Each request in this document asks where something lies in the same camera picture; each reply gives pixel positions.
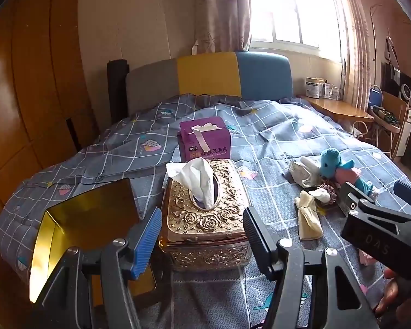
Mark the person's right hand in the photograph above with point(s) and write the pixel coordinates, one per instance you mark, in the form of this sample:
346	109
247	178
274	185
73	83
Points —
390	294

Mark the black rolled mat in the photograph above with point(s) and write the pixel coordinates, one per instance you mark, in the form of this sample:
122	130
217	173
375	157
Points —
118	85

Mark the striped pink curtain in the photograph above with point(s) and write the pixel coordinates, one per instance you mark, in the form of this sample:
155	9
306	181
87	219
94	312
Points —
356	41

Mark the brown satin scrunchie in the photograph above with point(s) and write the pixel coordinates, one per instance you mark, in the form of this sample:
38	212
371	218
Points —
328	189

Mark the pink cloth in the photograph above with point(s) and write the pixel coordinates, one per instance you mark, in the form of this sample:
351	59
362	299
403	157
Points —
366	257

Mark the pink towel roll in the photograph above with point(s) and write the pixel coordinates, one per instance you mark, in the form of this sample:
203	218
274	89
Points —
346	178

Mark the grey yellow blue headboard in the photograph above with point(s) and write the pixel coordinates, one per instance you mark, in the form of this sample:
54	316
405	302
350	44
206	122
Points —
205	75

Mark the wooden desk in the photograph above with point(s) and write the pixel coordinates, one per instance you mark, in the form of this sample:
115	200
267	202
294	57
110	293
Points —
335	108

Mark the white can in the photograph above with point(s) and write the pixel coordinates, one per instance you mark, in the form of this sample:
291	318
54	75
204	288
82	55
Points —
312	87

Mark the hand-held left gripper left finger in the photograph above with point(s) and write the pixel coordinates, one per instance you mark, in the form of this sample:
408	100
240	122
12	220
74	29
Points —
147	243

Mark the white round fan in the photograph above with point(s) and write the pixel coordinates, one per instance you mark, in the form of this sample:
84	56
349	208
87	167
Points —
406	93

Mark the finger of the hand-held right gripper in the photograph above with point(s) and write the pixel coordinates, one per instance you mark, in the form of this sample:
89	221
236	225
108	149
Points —
409	193
349	195

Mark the gold metal tin box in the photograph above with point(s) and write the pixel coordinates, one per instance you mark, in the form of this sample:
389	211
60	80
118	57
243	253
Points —
89	205

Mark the grey plaid blanket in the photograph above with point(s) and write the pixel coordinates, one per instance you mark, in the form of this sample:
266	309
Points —
260	126

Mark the white cabinet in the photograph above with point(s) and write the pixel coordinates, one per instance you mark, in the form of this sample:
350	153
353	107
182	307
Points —
406	133

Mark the patterned beige curtain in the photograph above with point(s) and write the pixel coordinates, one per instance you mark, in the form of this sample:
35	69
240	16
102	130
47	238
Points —
222	7

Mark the white facial tissue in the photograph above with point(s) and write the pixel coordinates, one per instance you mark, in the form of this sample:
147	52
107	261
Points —
195	178

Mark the purple cardboard box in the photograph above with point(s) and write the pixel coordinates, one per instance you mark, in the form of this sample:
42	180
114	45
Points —
205	144

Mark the ornate gold tissue box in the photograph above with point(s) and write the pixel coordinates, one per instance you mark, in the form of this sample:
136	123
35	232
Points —
205	222

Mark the cream cloth bundle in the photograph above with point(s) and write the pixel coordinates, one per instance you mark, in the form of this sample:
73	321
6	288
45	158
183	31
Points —
308	219

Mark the wooden wardrobe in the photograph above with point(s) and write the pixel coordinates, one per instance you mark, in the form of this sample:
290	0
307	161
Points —
30	75

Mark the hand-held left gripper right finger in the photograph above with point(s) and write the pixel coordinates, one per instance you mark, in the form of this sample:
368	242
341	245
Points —
257	233

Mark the chair with blue bag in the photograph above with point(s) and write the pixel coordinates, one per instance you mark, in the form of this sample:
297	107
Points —
387	123

